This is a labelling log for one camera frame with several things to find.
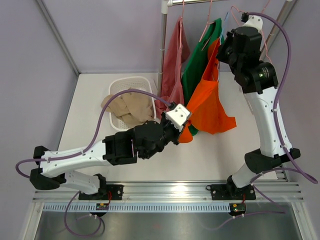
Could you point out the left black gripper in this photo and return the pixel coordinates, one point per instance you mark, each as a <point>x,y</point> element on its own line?
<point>177,133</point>

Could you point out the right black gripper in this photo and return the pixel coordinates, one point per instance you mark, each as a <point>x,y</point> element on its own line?
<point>221,54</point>

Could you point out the light blue hanger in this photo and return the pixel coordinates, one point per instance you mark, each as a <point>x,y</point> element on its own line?
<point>224,27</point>

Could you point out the pink hanger of beige shirt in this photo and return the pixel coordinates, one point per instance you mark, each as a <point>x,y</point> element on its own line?
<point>263,36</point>

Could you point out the orange t shirt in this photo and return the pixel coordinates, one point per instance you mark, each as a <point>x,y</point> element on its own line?
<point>208,114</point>

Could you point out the beige t shirt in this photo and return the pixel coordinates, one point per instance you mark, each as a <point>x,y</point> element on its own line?
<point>132,108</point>

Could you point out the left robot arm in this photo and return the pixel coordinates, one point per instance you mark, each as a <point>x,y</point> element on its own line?
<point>122,148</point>

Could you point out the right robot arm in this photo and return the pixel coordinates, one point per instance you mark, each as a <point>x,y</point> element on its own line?
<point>258,81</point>

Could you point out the green t shirt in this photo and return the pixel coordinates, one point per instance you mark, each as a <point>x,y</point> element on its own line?
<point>199,59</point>

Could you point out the pink hanger of green shirt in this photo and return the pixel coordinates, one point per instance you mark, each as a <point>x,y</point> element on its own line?
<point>208,23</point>

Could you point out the pink t shirt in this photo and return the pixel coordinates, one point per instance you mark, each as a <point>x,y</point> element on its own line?
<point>171,89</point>

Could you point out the white perforated plastic basket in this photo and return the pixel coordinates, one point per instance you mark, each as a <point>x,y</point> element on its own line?
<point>121,84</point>

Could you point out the metal clothes rack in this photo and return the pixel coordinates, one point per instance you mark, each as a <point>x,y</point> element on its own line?
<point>282,17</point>

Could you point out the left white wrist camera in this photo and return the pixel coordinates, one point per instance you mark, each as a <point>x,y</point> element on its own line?
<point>178,114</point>

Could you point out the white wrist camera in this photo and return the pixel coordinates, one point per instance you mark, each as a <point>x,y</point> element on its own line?
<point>178,114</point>
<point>253,21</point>

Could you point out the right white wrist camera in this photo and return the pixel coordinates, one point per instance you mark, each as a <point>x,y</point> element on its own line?
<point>253,21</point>

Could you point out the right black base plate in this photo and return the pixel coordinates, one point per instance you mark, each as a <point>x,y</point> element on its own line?
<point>220,192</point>

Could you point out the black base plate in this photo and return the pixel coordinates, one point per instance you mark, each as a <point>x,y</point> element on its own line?
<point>220,192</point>
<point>113,192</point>

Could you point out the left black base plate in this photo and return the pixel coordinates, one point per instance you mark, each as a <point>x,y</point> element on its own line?
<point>113,192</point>

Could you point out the aluminium mounting rail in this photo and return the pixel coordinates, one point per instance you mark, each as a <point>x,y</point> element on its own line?
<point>196,192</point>

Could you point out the white slotted cable duct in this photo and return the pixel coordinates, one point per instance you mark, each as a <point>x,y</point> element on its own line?
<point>121,207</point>

